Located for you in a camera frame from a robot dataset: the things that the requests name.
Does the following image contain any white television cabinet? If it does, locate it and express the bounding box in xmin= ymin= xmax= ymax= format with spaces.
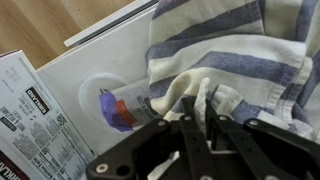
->
xmin=36 ymin=0 xmax=320 ymax=180

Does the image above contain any purple snack packet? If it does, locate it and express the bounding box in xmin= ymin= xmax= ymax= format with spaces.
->
xmin=98 ymin=78 xmax=164 ymax=133

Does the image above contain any blue white striped cloth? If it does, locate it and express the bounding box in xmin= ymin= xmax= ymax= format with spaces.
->
xmin=144 ymin=0 xmax=320 ymax=141

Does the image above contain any white printed snack carton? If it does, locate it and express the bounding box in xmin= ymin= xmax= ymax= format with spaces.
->
xmin=0 ymin=49 xmax=98 ymax=180

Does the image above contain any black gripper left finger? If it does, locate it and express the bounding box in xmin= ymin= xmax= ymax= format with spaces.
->
xmin=85 ymin=96 xmax=218 ymax=180

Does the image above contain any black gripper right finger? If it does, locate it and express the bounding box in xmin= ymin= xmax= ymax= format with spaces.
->
xmin=204 ymin=98 xmax=320 ymax=180

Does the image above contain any white round plate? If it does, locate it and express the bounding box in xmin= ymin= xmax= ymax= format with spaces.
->
xmin=78 ymin=72 xmax=135 ymax=134

